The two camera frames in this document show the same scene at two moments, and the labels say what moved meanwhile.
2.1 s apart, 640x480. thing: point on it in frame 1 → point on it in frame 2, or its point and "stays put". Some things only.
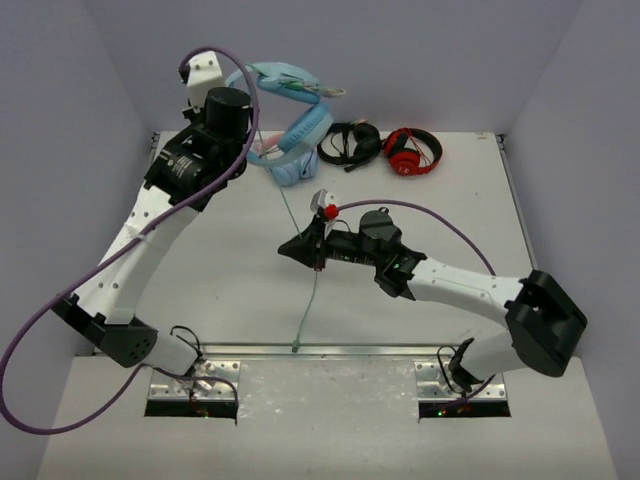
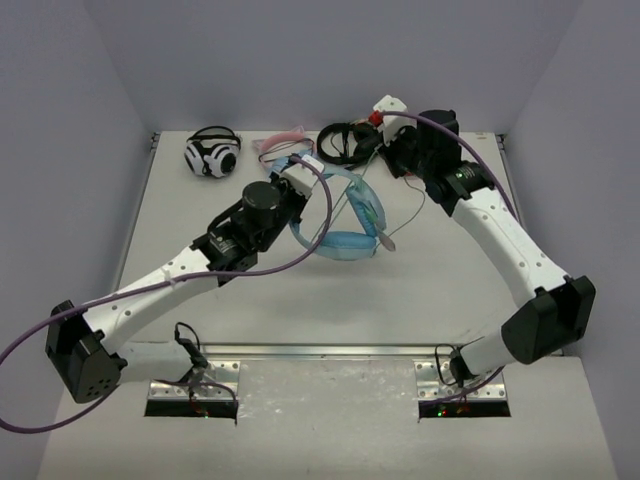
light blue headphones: [295, 83] → [343, 245]
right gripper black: [313, 249] → [390, 151]
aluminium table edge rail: [324, 350] stays put
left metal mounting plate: [163, 388] stays put
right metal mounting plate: [431, 385] stays put
